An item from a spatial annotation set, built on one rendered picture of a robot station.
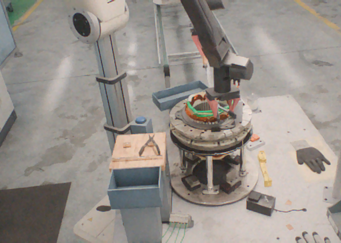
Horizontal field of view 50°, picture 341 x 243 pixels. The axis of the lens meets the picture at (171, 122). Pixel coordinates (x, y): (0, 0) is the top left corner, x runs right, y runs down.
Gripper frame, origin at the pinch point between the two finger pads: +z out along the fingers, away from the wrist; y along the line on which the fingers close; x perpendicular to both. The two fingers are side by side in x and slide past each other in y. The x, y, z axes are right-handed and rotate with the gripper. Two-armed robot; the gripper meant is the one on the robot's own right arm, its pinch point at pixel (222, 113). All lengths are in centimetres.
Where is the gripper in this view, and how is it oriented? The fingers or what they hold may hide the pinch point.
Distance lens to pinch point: 129.4
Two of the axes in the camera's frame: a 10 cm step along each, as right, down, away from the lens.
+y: 9.6, -2.1, 2.0
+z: 0.9, 8.6, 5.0
